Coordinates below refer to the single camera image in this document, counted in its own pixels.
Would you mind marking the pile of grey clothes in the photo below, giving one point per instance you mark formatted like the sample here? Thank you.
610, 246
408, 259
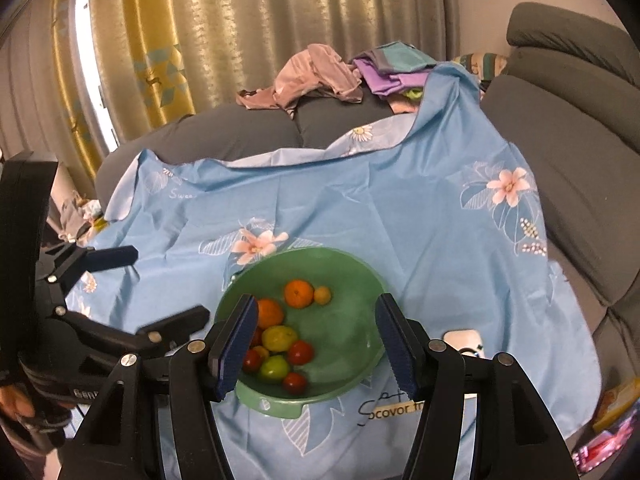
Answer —
80, 217

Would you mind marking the red packet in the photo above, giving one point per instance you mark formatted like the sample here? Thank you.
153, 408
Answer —
600, 450

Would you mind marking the blue floral cloth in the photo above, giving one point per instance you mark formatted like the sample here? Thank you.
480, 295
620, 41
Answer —
400, 210

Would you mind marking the patterned pillow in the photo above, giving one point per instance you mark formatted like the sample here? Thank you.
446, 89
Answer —
482, 67

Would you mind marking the beige curtain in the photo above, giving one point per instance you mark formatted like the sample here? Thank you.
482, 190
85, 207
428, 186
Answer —
300, 25

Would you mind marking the grey sofa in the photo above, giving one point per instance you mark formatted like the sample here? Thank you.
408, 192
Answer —
575, 160

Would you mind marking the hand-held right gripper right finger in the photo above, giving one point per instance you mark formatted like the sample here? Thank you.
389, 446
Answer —
395, 345

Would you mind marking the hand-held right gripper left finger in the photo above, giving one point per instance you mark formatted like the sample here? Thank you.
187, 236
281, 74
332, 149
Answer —
237, 345

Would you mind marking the teal grey garment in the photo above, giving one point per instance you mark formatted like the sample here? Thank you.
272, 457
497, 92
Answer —
405, 55

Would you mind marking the green plastic bowl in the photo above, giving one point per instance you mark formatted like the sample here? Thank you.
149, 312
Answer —
345, 310

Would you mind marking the green garment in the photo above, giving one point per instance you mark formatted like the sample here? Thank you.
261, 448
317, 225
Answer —
412, 94

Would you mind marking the grey curtain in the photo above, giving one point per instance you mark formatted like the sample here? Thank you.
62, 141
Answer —
30, 85

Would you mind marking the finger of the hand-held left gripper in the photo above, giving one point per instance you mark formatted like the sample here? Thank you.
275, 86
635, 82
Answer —
175, 322
112, 258

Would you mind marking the person's left hand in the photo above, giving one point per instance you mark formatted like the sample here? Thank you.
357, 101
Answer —
15, 399

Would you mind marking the yellow packet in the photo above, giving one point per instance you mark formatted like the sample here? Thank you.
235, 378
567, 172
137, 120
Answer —
617, 402

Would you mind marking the purple garment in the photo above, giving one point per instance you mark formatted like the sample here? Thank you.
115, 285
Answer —
385, 80

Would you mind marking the white box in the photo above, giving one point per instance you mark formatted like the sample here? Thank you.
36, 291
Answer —
462, 341

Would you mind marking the yellow patterned curtain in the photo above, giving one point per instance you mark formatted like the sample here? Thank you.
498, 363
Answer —
155, 50
75, 85

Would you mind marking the small yellow round fruit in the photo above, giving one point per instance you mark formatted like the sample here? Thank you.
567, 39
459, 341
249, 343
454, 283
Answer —
261, 351
322, 295

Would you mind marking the orange tangerine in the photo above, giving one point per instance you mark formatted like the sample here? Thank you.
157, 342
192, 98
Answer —
270, 312
299, 293

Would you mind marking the green round fruit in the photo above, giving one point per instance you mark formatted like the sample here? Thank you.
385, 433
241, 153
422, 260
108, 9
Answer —
274, 367

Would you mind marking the pink garment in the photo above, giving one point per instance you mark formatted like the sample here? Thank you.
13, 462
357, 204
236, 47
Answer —
310, 80

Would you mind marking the red cherry tomato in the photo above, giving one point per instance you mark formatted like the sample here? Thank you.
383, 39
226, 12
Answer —
251, 360
300, 352
256, 337
295, 382

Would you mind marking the large yellow round fruit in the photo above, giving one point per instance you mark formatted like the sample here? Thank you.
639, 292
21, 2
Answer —
280, 337

